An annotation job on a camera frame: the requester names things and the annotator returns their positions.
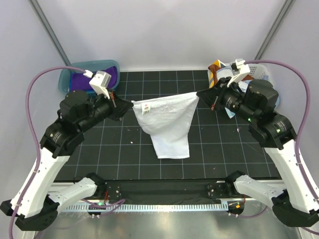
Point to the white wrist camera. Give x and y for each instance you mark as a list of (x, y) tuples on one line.
[(99, 82), (240, 70)]

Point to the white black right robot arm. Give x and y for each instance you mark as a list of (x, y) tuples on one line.
[(294, 206)]

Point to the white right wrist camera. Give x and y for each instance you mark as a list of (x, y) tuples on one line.
[(240, 70)]

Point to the light blue towel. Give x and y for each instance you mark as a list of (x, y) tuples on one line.
[(244, 86)]

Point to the white laundry basket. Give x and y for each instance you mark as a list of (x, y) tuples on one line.
[(258, 71)]

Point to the brown towel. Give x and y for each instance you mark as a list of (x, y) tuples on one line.
[(214, 68)]

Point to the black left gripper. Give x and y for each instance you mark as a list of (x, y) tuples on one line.
[(117, 106)]

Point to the black grid cutting mat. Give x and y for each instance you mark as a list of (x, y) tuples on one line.
[(218, 146)]

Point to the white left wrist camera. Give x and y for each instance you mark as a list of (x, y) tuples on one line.
[(99, 82)]

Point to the teal transparent plastic bin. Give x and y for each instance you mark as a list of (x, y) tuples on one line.
[(93, 66)]

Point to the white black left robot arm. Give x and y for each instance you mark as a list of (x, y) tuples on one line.
[(34, 207)]

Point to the purple towel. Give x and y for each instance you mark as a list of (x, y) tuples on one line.
[(80, 82)]

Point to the slotted cable duct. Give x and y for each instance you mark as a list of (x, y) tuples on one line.
[(127, 208)]

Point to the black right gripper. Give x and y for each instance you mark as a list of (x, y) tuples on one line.
[(210, 95)]

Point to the white printed towel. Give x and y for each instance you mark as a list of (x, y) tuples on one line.
[(224, 73)]

